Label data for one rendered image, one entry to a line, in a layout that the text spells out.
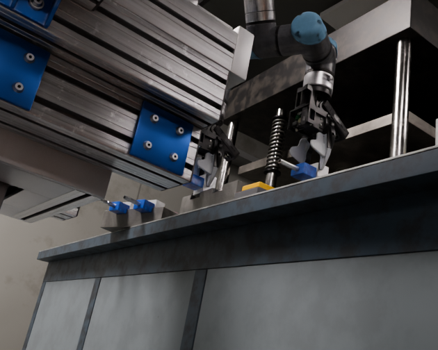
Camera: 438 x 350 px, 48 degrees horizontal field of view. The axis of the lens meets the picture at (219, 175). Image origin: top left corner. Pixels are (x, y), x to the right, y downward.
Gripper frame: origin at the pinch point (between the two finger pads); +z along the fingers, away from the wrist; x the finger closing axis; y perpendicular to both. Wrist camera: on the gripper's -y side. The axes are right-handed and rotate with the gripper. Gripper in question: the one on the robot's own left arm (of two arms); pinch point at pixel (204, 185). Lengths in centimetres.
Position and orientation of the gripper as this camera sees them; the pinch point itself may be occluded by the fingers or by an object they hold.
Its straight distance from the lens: 134.2
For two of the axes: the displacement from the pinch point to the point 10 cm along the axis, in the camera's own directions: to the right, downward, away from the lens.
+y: -8.1, -3.4, -4.9
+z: -1.7, 9.2, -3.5
